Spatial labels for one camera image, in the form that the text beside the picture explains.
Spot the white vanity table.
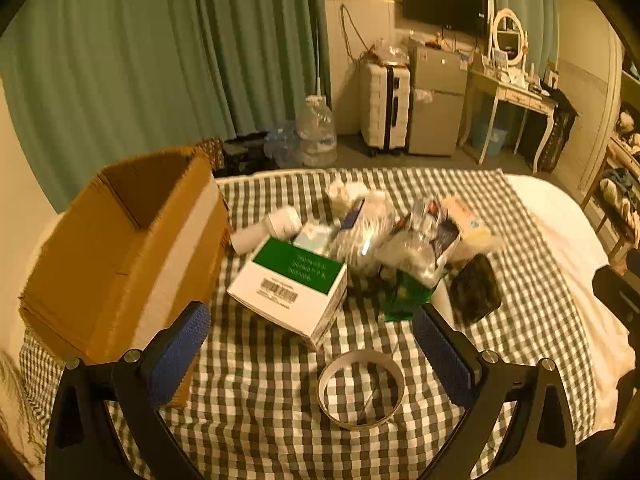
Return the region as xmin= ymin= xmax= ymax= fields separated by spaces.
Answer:
xmin=459 ymin=62 xmax=558 ymax=173

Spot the wide green curtain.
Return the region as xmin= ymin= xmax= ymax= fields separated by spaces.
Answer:
xmin=0 ymin=0 xmax=333 ymax=213

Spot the oval vanity mirror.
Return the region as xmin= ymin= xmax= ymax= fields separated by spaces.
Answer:
xmin=487 ymin=8 xmax=529 ymax=68

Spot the black cloth on vanity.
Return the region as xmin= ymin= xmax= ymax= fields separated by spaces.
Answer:
xmin=520 ymin=87 xmax=578 ymax=171

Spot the green and white carton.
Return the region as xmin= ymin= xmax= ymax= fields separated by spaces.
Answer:
xmin=226 ymin=236 xmax=349 ymax=352

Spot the black wall television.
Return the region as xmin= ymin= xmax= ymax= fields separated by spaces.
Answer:
xmin=401 ymin=0 xmax=489 ymax=38

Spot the white suitcase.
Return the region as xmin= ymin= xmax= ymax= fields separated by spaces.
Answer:
xmin=359 ymin=60 xmax=412 ymax=157

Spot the wall cable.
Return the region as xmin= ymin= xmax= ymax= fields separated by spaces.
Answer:
xmin=340 ymin=4 xmax=373 ymax=58

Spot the clear bag on suitcase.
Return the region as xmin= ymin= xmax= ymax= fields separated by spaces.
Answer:
xmin=372 ymin=37 xmax=411 ymax=66

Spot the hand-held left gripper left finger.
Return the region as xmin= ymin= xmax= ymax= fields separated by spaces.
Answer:
xmin=45 ymin=301 xmax=213 ymax=480

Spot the clear plastic bag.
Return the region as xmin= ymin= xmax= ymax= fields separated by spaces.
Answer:
xmin=332 ymin=192 xmax=398 ymax=273

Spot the pack of water bottles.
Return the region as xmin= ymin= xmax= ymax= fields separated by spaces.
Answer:
xmin=263 ymin=121 xmax=303 ymax=168

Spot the white tape ring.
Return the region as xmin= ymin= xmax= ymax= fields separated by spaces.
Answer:
xmin=317 ymin=351 xmax=406 ymax=430

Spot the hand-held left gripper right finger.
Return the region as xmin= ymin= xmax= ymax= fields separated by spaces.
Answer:
xmin=412 ymin=304 xmax=578 ymax=480

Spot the white cylindrical device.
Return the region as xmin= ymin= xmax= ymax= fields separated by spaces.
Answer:
xmin=231 ymin=206 xmax=302 ymax=256

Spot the brown cardboard box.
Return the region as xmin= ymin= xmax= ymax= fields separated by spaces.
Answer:
xmin=19 ymin=146 xmax=233 ymax=408

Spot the grey mini fridge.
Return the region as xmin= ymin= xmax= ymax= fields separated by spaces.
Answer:
xmin=407 ymin=42 xmax=469 ymax=157

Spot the beige patterned pillow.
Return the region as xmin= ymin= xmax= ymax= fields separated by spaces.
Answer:
xmin=0 ymin=347 xmax=48 ymax=468

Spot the white plastic bag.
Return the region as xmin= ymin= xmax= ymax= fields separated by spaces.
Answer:
xmin=327 ymin=180 xmax=371 ymax=211

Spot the beige box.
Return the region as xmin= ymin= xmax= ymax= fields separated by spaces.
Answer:
xmin=440 ymin=195 xmax=493 ymax=243

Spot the light blue tissue pack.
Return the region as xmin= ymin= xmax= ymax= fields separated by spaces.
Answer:
xmin=292 ymin=223 xmax=335 ymax=256

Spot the blue waste bin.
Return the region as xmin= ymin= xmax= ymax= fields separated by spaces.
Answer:
xmin=472 ymin=115 xmax=508 ymax=157

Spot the black floor bag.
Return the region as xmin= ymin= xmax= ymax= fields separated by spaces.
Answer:
xmin=222 ymin=132 xmax=278 ymax=176

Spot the wooden shelf rack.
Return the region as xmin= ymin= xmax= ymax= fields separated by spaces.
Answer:
xmin=582 ymin=70 xmax=640 ymax=261

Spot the large clear water jug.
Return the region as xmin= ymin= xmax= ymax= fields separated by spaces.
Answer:
xmin=298 ymin=95 xmax=338 ymax=167

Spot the floral patterned bag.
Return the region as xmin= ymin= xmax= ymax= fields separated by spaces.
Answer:
xmin=195 ymin=138 xmax=226 ymax=171

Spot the green snack packet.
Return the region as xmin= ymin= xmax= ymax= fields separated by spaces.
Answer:
xmin=380 ymin=265 xmax=448 ymax=322

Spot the checked blanket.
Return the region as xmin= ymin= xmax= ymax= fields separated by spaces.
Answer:
xmin=20 ymin=166 xmax=601 ymax=480

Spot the black pouch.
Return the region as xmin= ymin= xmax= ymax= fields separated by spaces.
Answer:
xmin=448 ymin=254 xmax=502 ymax=322

